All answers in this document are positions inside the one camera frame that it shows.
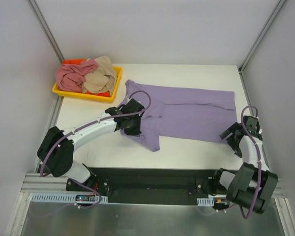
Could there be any yellow plastic bin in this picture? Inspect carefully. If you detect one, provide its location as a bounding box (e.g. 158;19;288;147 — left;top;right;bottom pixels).
52;56;122;103

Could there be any left white cable duct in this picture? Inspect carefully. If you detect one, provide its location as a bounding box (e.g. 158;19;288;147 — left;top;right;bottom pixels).
31;193;108;204

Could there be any right aluminium frame post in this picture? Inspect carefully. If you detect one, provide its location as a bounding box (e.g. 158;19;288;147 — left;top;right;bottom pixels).
238;0;288;74

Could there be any aluminium frame post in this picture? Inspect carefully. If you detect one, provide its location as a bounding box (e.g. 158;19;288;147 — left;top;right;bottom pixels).
238;0;288;74
28;0;64;62

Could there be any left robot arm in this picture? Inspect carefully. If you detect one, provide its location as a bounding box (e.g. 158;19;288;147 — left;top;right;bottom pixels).
37;98;145;191

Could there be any aluminium front rail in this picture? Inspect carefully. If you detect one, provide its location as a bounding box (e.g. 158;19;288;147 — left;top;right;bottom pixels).
21;173;285;197

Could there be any white cable duct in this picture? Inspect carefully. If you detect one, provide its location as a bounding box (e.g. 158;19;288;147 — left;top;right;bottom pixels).
197;197;214;207
31;193;108;204

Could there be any pink t shirt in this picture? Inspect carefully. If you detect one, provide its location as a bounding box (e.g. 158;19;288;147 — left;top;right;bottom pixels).
56;59;98;93

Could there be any right white cable duct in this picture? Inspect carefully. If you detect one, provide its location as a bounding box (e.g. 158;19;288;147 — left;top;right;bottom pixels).
197;197;214;207

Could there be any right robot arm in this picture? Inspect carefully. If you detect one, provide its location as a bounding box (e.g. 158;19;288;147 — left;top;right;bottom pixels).
208;116;278;214

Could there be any purple t shirt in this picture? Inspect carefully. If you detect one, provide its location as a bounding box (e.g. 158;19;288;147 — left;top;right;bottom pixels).
123;80;237;152

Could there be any left aluminium frame post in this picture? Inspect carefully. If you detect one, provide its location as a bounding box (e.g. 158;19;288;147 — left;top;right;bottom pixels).
28;0;64;62

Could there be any beige t shirt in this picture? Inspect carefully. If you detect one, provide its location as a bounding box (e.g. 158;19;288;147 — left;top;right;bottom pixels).
83;56;118;96

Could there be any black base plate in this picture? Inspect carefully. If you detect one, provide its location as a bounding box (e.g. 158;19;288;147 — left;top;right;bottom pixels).
65;165;240;205

